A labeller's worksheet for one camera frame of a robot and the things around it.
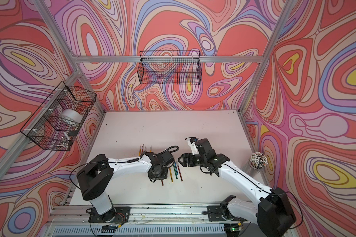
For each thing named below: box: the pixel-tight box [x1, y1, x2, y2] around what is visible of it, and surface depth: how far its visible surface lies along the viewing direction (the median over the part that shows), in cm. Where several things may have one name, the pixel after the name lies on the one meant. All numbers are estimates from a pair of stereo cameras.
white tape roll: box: [59, 108, 84, 123], surface depth 76 cm
